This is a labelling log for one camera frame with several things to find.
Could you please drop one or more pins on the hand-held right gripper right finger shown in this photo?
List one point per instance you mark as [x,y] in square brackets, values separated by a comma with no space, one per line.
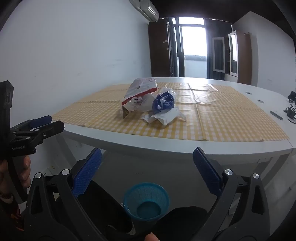
[208,172]

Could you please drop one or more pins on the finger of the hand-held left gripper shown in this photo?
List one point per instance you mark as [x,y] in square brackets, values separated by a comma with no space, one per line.
[52,129]
[41,121]

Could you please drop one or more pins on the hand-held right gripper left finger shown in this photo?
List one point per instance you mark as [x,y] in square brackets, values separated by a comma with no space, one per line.
[87,172]

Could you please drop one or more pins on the blue plastic basket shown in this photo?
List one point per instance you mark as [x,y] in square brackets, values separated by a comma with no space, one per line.
[138,194]

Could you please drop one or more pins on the blue and white wrapper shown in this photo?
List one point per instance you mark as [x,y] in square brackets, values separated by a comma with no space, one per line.
[163,102]

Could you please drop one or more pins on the clear plastic bag gold print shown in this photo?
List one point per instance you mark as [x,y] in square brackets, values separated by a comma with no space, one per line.
[138,105]

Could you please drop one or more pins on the person's left forearm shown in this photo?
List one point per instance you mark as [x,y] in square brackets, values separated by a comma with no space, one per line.
[9,213]

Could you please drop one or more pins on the person's left hand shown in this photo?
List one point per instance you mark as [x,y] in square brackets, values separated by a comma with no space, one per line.
[24,171]

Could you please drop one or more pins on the person's right hand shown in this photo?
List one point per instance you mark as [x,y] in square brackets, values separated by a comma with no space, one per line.
[152,237]

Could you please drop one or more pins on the person's black pants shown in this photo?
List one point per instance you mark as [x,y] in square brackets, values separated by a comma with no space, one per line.
[108,208]

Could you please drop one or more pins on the yellow checked tablecloth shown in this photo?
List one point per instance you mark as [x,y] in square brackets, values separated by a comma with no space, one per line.
[219,120]

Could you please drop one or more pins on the small grey device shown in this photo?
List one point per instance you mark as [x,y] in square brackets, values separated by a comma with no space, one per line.
[276,114]

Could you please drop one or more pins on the black power adapter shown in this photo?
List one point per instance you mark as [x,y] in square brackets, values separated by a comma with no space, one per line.
[292,95]

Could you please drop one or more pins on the glass balcony door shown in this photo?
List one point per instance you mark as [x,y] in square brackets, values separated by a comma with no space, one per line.
[193,41]

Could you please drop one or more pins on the dark brown wardrobe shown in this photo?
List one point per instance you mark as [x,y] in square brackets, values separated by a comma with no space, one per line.
[159,48]

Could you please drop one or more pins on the white air conditioner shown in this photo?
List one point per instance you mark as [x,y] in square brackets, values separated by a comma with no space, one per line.
[148,8]

